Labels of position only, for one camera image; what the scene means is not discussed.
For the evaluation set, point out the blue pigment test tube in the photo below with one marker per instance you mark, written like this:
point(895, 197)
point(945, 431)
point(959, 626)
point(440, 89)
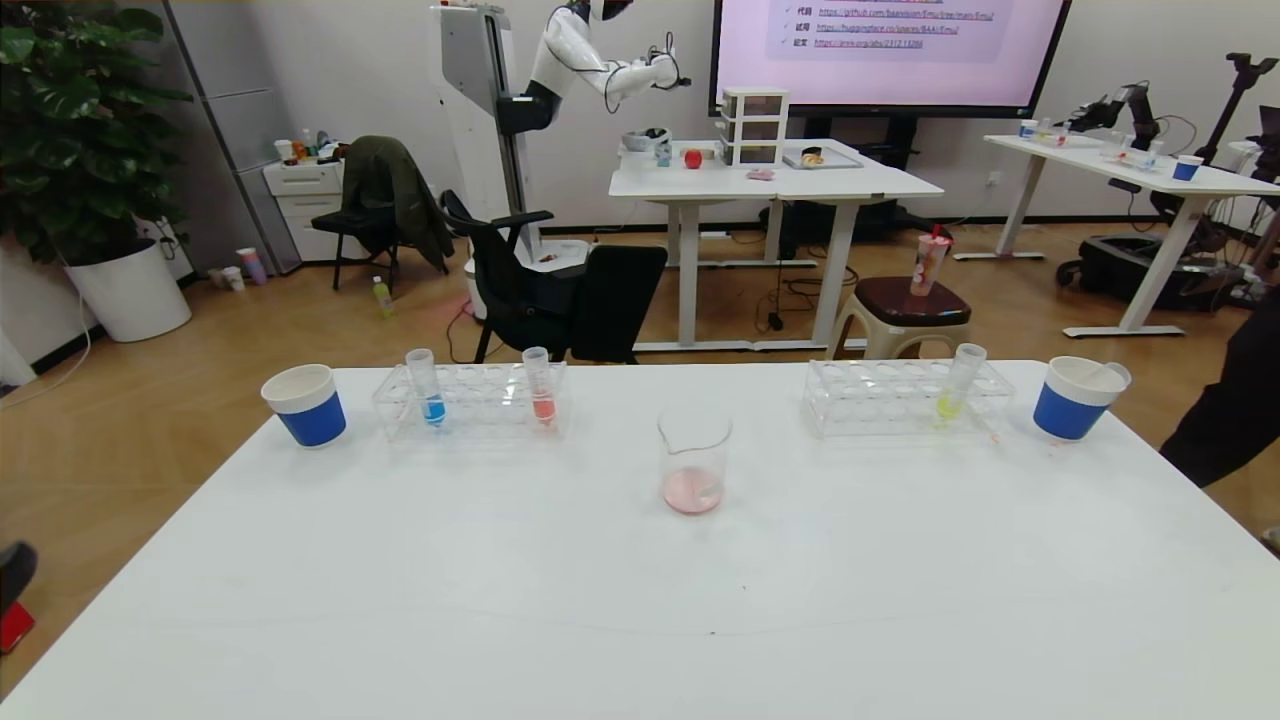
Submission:
point(432, 407)

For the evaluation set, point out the red pigment test tube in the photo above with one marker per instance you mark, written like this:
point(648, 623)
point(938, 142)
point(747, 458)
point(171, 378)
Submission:
point(542, 406)
point(1110, 376)

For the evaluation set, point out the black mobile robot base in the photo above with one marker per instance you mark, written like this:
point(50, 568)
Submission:
point(1130, 267)

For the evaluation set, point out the black distant robot arm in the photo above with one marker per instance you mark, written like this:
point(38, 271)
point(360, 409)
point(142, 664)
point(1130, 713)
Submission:
point(1135, 100)

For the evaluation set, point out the clear glass beaker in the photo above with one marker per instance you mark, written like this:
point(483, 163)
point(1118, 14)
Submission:
point(693, 485)

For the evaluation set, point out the clear acrylic tube rack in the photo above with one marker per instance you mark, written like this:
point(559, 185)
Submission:
point(480, 402)
point(880, 397)

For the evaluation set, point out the yellow pigment test tube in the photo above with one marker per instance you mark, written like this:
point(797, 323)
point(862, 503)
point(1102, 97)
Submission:
point(955, 388)

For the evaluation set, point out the small clear tube rack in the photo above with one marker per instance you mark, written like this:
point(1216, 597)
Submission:
point(1135, 155)

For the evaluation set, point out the black office chair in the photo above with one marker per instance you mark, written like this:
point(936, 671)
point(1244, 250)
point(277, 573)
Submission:
point(610, 300)

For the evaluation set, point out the white standing desk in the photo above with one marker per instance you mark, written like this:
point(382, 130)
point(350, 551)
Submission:
point(860, 183)
point(690, 183)

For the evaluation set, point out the small glass cup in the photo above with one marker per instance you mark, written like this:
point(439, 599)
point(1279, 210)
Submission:
point(663, 155)

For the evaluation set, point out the grey bowl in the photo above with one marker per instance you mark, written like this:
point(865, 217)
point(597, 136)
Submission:
point(636, 140)

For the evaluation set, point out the white drawer organizer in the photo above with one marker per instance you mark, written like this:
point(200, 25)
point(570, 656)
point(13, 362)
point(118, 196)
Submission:
point(755, 123)

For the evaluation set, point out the green drink bottle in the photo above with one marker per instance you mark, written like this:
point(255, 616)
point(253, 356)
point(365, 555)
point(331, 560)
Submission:
point(383, 298)

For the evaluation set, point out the brown top stool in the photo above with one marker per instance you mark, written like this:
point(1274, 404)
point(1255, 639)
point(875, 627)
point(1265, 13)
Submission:
point(915, 300)

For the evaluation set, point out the grey tray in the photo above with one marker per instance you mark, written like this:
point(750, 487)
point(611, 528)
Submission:
point(840, 160)

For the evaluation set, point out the olive green jacket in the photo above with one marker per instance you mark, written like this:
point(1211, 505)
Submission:
point(397, 195)

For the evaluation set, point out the drink cup with straw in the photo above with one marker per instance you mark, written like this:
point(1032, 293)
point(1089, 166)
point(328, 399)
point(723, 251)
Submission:
point(930, 264)

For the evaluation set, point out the white humanoid robot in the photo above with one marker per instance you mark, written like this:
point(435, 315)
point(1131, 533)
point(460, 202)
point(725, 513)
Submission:
point(570, 50)
point(470, 60)

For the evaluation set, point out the black side chair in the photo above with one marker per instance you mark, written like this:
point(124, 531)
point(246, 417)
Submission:
point(342, 222)

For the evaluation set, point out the blue white paper cup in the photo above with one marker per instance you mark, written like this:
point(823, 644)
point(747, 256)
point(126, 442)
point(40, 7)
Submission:
point(1070, 412)
point(308, 412)

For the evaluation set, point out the white drawer cabinet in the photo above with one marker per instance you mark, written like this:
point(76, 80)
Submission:
point(302, 205)

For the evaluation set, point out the pink paper cup stack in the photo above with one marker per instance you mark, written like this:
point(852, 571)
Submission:
point(252, 265)

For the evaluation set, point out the small white paper cup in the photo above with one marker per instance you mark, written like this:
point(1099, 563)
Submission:
point(234, 278)

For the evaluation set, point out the grey tall cabinet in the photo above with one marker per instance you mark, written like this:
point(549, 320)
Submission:
point(240, 120)

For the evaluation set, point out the long white desk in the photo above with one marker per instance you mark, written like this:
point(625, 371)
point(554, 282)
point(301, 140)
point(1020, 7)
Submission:
point(1080, 153)

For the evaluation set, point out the white plant pot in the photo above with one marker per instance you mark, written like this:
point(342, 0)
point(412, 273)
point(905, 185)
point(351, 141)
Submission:
point(128, 298)

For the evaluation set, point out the green potted plant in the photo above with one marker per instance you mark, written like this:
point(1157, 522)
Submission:
point(70, 120)

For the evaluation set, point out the black tripod stand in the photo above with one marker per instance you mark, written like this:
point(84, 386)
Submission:
point(1245, 92)

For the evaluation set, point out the red cardboard box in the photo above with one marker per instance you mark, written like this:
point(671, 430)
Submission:
point(12, 630)

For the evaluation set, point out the large wall screen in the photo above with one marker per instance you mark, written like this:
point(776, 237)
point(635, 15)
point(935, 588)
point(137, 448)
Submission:
point(880, 70)

